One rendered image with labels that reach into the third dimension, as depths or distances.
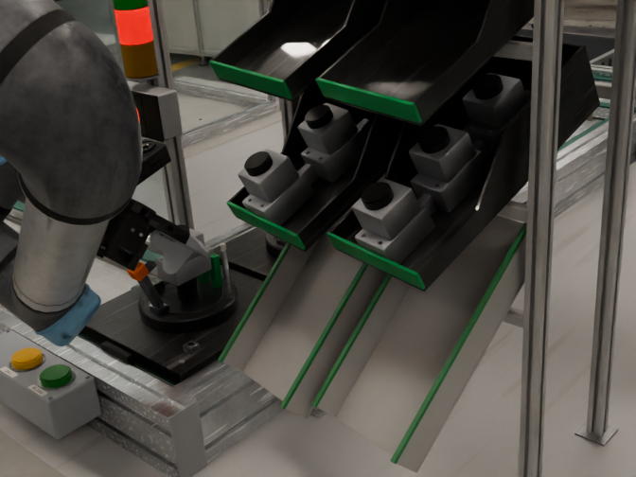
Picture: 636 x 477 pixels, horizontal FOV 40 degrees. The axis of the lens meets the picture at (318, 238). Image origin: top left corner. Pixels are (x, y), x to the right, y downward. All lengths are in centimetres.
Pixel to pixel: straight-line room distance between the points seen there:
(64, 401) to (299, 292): 33
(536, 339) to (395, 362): 15
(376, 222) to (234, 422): 44
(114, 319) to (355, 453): 39
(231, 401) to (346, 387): 21
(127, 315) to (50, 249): 48
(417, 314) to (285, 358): 17
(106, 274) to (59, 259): 70
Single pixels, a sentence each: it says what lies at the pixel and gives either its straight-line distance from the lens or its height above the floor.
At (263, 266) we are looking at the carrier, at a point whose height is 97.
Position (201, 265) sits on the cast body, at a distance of 124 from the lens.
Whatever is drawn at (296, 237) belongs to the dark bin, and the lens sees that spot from 89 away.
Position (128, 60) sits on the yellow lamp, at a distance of 136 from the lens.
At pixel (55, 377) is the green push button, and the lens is 118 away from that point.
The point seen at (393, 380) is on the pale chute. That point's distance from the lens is 96.
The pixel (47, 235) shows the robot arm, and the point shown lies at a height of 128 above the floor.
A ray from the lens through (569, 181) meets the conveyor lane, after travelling 180.
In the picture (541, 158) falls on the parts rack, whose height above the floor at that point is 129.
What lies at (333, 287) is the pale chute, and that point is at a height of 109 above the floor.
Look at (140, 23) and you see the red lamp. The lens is 135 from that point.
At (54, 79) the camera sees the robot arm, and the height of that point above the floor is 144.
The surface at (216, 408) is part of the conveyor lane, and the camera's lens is 113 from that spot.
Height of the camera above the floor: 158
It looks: 25 degrees down
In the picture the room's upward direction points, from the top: 4 degrees counter-clockwise
